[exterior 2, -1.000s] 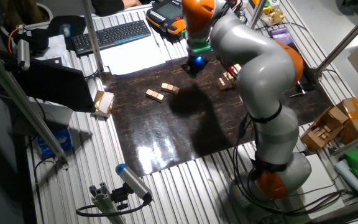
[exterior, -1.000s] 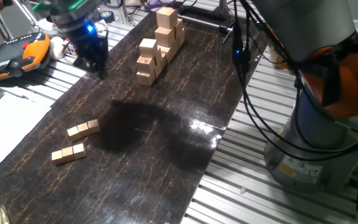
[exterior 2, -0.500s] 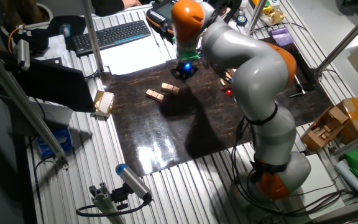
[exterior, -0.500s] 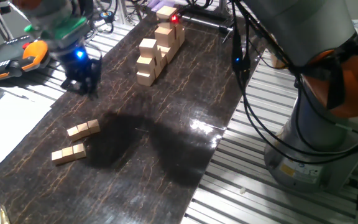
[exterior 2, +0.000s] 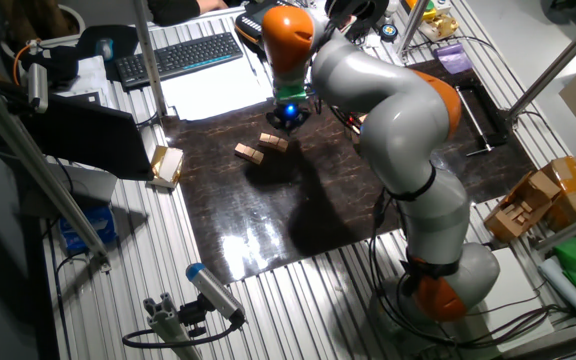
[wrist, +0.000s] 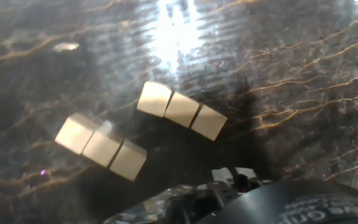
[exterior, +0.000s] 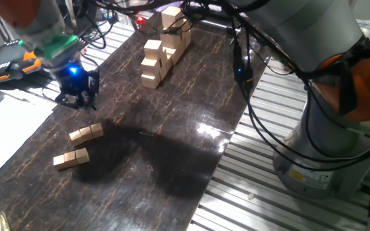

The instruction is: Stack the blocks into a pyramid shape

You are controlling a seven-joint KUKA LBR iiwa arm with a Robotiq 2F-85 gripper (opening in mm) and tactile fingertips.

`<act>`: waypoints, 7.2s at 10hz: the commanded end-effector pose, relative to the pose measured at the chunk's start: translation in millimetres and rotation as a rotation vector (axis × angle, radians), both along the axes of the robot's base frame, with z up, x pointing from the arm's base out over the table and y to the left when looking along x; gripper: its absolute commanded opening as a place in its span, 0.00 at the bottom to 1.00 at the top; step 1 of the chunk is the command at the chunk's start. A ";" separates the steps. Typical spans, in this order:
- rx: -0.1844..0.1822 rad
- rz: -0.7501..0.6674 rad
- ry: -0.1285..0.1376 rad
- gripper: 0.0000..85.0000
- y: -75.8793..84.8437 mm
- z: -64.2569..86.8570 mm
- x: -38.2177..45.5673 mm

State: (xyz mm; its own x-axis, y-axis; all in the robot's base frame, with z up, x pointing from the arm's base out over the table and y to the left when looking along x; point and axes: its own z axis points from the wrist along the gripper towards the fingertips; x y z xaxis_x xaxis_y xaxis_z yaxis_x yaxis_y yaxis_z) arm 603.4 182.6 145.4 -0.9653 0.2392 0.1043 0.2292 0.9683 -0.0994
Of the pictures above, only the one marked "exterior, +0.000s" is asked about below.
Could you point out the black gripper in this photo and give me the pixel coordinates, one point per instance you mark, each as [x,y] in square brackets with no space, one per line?
[75,80]

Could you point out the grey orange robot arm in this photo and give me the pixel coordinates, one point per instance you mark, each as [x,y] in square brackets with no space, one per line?
[316,32]

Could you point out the green gripper mounting flange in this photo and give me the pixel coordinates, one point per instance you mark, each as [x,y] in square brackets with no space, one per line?
[59,46]

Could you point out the large wooden cube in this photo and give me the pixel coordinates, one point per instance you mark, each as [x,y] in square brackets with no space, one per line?
[186,25]
[170,40]
[173,54]
[149,65]
[168,61]
[186,38]
[172,16]
[153,48]
[149,80]

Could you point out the white paper sheet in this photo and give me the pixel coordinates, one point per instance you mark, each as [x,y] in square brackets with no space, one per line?
[8,128]

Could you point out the black orange teach pendant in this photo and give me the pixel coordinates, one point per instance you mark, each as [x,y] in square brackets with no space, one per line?
[8,64]

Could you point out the dark marble pattern mat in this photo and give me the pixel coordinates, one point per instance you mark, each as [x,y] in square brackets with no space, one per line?
[159,154]

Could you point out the small white scrap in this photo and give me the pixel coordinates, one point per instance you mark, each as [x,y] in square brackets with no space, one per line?
[251,196]

